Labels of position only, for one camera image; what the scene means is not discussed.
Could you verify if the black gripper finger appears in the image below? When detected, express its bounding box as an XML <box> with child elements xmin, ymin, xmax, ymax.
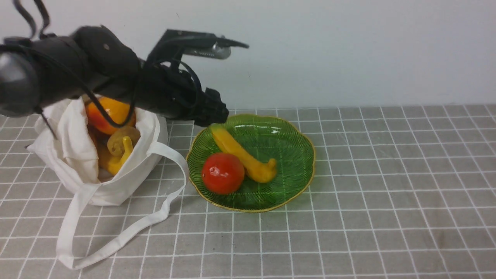
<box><xmin>194</xmin><ymin>88</ymin><xmax>230</xmax><ymax>127</ymax></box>

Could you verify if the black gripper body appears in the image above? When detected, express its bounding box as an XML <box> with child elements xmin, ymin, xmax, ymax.
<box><xmin>134</xmin><ymin>62</ymin><xmax>212</xmax><ymax>121</ymax></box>

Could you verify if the red apple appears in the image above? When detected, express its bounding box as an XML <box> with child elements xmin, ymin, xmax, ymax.
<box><xmin>201</xmin><ymin>153</ymin><xmax>245</xmax><ymax>195</ymax></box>

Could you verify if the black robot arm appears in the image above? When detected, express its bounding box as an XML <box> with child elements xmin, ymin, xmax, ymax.
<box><xmin>1</xmin><ymin>0</ymin><xmax>248</xmax><ymax>128</ymax></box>

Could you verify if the brown kiwi fruit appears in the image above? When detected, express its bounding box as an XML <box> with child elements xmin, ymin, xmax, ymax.
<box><xmin>107</xmin><ymin>126</ymin><xmax>141</xmax><ymax>157</ymax></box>

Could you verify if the yellow banana in bag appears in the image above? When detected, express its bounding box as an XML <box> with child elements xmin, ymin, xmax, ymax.
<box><xmin>97</xmin><ymin>136</ymin><xmax>134</xmax><ymax>176</ymax></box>

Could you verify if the white cloth tote bag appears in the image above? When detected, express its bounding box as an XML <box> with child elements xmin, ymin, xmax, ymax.
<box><xmin>27</xmin><ymin>99</ymin><xmax>189</xmax><ymax>270</ymax></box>

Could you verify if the orange yellow pear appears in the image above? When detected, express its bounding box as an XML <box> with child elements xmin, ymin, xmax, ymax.
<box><xmin>85</xmin><ymin>97</ymin><xmax>130</xmax><ymax>136</ymax></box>

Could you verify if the green glass plate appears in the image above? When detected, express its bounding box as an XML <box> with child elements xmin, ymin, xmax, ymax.
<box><xmin>186</xmin><ymin>114</ymin><xmax>316</xmax><ymax>213</ymax></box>

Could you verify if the yellow banana on plate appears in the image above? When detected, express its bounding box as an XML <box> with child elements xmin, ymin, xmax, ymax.
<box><xmin>209</xmin><ymin>125</ymin><xmax>277</xmax><ymax>183</ymax></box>

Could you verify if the grey checked tablecloth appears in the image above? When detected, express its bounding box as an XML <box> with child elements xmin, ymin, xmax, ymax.
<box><xmin>0</xmin><ymin>104</ymin><xmax>496</xmax><ymax>279</ymax></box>

